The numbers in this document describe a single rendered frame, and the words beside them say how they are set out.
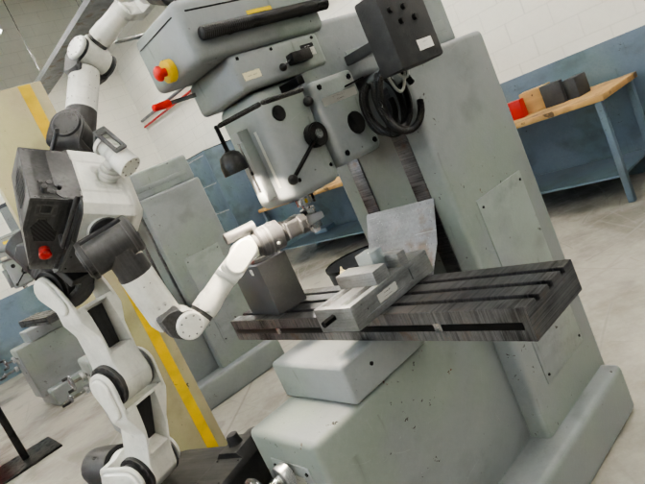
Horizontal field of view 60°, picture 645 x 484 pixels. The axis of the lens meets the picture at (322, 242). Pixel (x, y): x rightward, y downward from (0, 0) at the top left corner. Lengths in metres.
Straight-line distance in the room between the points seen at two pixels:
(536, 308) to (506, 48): 4.85
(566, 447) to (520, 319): 0.95
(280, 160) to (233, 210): 7.37
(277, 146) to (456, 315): 0.66
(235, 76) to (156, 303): 0.62
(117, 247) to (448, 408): 1.08
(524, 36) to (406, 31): 4.28
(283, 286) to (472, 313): 0.80
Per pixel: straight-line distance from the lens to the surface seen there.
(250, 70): 1.56
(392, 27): 1.59
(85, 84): 1.89
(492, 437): 2.02
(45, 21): 11.87
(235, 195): 8.99
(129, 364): 1.89
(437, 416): 1.80
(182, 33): 1.51
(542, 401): 2.13
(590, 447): 2.26
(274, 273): 1.90
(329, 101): 1.70
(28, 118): 3.28
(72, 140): 1.74
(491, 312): 1.28
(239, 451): 2.03
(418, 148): 1.83
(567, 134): 5.90
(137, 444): 2.01
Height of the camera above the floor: 1.44
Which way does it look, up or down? 10 degrees down
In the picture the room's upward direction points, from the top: 24 degrees counter-clockwise
